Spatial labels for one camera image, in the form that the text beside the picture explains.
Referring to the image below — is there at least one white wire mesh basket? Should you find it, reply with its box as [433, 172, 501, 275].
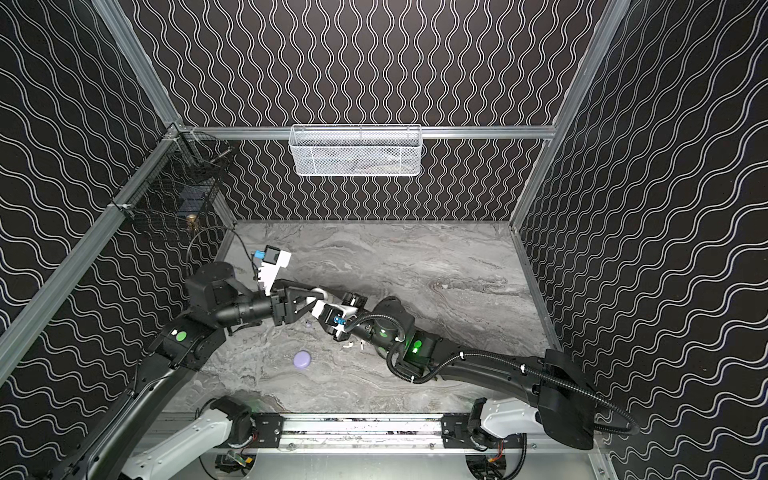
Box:
[288, 124, 424, 177]

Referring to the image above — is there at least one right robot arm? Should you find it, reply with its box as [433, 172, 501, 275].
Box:
[311, 297, 640, 450]

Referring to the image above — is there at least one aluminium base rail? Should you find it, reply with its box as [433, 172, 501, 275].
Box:
[119, 411, 607, 455]

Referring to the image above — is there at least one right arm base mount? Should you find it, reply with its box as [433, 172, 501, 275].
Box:
[440, 413, 522, 451]

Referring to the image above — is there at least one purple round earbud case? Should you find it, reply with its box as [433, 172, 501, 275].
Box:
[293, 350, 312, 370]

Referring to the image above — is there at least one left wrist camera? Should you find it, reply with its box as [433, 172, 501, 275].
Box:
[252, 245, 292, 295]

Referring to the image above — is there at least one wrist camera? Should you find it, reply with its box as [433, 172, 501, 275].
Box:
[319, 304, 356, 338]
[252, 245, 292, 295]

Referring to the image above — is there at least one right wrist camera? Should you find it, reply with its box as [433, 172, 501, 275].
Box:
[319, 304, 356, 338]

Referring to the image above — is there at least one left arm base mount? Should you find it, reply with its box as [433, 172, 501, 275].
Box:
[230, 413, 285, 449]

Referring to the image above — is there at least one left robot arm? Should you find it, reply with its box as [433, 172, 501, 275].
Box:
[35, 262, 328, 479]

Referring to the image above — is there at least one white round earbud case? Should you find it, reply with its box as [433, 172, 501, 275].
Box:
[308, 287, 331, 301]

